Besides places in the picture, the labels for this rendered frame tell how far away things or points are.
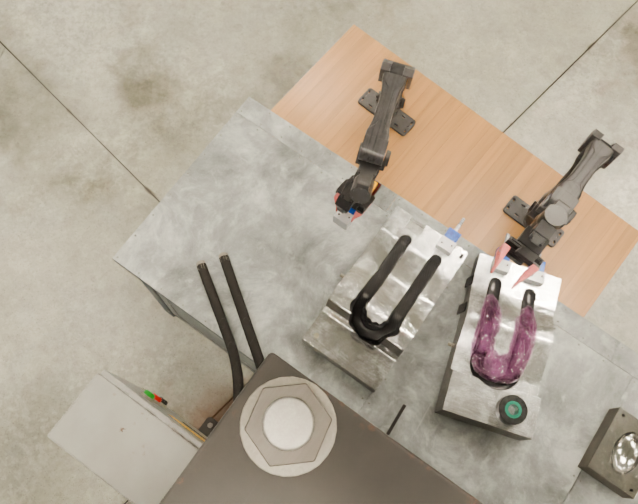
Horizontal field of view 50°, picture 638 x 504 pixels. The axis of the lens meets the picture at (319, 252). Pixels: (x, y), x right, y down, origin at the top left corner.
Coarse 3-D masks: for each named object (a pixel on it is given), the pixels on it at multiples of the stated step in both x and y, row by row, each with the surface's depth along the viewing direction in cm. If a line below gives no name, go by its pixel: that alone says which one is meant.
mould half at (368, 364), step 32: (384, 224) 207; (384, 256) 204; (416, 256) 205; (448, 256) 205; (352, 288) 196; (384, 288) 200; (320, 320) 200; (384, 320) 193; (416, 320) 196; (320, 352) 199; (352, 352) 198; (384, 352) 198
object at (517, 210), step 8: (512, 200) 220; (520, 200) 220; (504, 208) 219; (512, 208) 219; (520, 208) 219; (512, 216) 218; (520, 216) 218; (528, 216) 214; (520, 224) 218; (528, 224) 216; (560, 232) 217; (552, 240) 216
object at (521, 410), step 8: (504, 400) 187; (512, 400) 187; (520, 400) 188; (496, 408) 189; (504, 408) 187; (520, 408) 187; (504, 416) 186; (512, 416) 186; (520, 416) 186; (512, 424) 186
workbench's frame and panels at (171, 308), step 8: (120, 264) 210; (152, 288) 210; (160, 296) 247; (160, 304) 270; (168, 304) 255; (168, 312) 280; (176, 312) 265; (184, 312) 244; (184, 320) 272; (192, 320) 251; (200, 328) 259; (208, 328) 206; (208, 336) 267; (216, 336) 245; (216, 344) 271; (224, 344) 252; (240, 352) 206; (248, 360) 246; (248, 368) 275
